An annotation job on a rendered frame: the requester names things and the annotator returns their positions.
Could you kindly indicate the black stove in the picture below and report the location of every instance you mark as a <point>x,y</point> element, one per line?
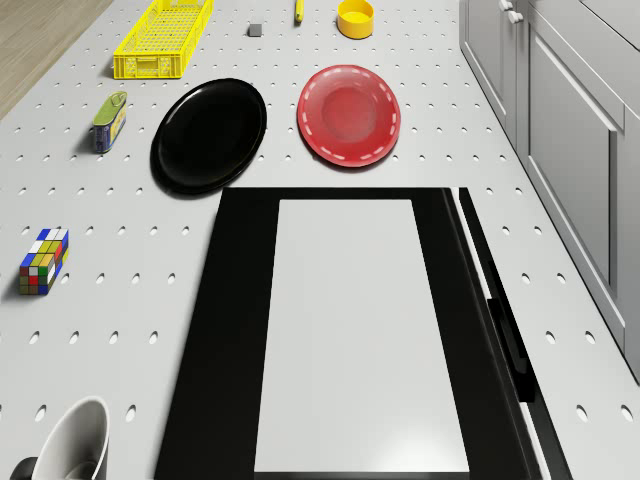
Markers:
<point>350,325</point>

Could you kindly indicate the red plate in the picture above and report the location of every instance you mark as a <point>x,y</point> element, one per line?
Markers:
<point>350,116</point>

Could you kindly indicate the black plate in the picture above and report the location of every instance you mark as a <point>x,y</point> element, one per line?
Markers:
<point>210,135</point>

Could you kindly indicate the grey cube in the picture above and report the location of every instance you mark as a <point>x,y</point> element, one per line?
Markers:
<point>255,30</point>

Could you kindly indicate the banana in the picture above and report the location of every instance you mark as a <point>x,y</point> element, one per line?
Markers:
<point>299,11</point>

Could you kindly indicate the flat-sided can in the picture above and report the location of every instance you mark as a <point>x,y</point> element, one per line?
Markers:
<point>109,117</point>

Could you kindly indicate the yellow basket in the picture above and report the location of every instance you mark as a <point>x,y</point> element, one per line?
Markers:
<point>146,68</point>

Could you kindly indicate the white cabinet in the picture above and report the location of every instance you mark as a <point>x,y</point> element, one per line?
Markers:
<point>565,150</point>

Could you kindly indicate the puzzle cube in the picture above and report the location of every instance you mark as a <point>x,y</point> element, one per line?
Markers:
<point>44,260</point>

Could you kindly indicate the black mug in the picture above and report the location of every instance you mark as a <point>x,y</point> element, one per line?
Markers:
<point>75,440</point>

